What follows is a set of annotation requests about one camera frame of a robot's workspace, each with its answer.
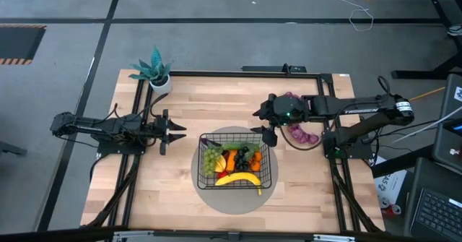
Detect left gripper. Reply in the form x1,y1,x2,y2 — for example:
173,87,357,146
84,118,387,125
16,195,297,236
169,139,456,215
151,108,188,156

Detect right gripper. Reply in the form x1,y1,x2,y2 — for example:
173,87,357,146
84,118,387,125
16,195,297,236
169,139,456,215
250,92,311,148

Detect green cucumber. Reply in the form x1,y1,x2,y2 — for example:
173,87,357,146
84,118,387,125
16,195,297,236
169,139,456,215
220,142,261,154

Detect black grapes bunch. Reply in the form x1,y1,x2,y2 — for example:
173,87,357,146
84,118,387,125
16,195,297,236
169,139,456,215
233,147,250,173

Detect green grapes bunch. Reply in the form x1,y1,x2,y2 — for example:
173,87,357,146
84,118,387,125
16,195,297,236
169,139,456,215
202,144,225,176

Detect yellow banana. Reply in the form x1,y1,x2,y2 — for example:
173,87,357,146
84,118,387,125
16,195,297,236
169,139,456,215
214,172,263,196

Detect small yellow fruit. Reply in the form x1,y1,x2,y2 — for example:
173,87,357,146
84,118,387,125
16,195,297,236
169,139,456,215
214,154,227,173

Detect potted succulent white pot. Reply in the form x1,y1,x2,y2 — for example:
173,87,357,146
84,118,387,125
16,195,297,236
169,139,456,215
128,46,174,95

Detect grey round mat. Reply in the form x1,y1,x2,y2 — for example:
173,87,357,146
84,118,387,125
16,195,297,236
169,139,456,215
190,125,279,216

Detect black crossbar silver brackets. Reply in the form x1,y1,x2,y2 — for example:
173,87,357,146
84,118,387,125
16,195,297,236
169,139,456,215
0,225,462,242

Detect white printed box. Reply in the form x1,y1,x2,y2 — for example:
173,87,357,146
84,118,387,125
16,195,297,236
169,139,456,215
373,157,409,207

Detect hazard-striped black floor plate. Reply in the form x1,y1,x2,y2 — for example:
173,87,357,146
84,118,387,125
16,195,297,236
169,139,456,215
0,24,48,66

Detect dark grey laptop lid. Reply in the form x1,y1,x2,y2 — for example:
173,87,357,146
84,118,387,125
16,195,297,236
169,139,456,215
431,73,462,174

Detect black laptop keyboard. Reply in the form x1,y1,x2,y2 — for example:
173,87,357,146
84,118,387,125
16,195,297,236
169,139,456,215
403,157,462,242

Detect black wire basket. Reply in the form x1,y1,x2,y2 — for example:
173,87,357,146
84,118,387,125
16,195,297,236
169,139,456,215
196,131,274,191

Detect purple onion string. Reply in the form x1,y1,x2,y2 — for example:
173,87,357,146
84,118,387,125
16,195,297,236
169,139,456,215
283,91,321,145

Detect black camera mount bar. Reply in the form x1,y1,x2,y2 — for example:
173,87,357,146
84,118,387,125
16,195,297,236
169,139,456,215
240,63,308,74

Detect black aluminium table frame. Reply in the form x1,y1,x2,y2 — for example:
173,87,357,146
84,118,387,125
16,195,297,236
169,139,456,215
81,70,385,235

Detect white floor cable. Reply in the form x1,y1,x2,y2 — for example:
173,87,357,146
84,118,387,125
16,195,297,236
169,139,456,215
293,0,375,33

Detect black desk leg frame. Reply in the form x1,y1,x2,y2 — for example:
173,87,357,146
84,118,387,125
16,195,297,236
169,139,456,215
391,0,462,80

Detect yellow cable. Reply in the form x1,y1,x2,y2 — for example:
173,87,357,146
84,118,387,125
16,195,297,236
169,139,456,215
409,86,447,102

